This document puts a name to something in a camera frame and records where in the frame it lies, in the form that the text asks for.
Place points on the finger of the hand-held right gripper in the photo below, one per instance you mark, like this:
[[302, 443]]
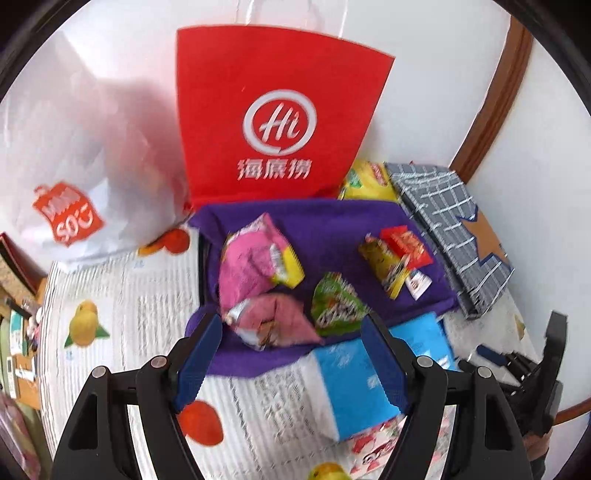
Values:
[[485, 373], [490, 354]]

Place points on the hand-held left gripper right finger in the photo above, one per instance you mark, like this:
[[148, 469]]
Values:
[[383, 364]]

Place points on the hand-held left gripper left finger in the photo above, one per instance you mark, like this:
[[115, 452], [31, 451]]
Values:
[[196, 364]]

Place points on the green snack packet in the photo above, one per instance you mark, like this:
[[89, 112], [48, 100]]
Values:
[[337, 304]]

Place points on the small white red packet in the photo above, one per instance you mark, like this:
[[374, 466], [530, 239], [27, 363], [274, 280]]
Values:
[[418, 285]]

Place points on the mauve snack packet silver end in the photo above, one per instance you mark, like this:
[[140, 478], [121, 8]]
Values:
[[281, 323]]

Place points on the yellow snack packet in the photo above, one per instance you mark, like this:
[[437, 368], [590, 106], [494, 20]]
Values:
[[383, 267]]

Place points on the large pink snack packet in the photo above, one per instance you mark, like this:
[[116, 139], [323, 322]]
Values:
[[249, 258]]

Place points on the red snack packet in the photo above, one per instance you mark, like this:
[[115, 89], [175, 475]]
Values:
[[408, 247]]

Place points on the purple towel lined tray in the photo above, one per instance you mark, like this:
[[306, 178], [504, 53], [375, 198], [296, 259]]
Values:
[[323, 230]]

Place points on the blue tissue pack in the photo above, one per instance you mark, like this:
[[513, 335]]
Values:
[[351, 383]]

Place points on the fruit print tablecloth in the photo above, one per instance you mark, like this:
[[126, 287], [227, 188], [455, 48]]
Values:
[[138, 323]]

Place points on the grey checked cloth with star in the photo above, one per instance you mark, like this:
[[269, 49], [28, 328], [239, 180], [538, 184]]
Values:
[[443, 217]]

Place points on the wooden nightstand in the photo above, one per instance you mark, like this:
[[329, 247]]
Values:
[[21, 392]]

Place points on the yellow snack bag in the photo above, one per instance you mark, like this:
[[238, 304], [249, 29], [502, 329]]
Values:
[[369, 184]]

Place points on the teal white small box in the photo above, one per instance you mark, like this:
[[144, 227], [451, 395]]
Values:
[[17, 332]]

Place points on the pink bedding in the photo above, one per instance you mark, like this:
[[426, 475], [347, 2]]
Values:
[[14, 434]]

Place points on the red book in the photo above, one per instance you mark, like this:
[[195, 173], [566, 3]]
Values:
[[18, 263]]

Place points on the white plastic bag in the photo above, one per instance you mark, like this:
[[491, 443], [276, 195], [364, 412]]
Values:
[[92, 161]]

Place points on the red paper bag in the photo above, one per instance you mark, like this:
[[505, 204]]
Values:
[[277, 69]]

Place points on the wooden door frame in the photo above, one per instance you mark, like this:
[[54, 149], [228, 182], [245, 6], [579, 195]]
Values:
[[498, 101]]

